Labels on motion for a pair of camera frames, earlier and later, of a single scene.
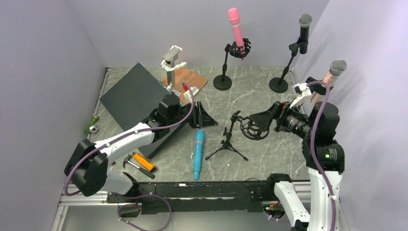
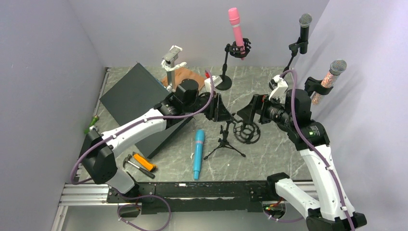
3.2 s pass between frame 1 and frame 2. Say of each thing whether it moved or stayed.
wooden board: stayed
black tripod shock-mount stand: moved
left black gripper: moved
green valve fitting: stayed
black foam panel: stayed
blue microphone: stayed
